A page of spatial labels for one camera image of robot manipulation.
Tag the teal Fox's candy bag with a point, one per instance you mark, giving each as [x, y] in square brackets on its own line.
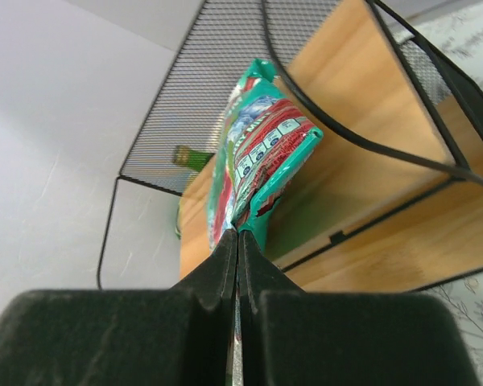
[265, 140]

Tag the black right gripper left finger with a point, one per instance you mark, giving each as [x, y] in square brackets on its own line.
[176, 336]

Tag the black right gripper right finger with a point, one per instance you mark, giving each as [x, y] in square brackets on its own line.
[293, 337]

